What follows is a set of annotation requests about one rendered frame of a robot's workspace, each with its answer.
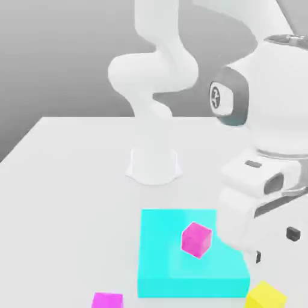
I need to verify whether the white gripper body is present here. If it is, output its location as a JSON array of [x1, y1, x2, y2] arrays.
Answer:
[[217, 186, 308, 253]]

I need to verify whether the small yellow cube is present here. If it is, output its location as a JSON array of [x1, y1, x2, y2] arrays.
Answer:
[[244, 280, 289, 308]]

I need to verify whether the small magenta cube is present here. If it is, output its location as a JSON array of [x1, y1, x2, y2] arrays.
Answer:
[[180, 221, 213, 260], [91, 291, 124, 308]]

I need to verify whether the large cyan box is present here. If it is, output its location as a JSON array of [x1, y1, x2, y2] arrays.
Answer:
[[137, 208, 251, 299]]

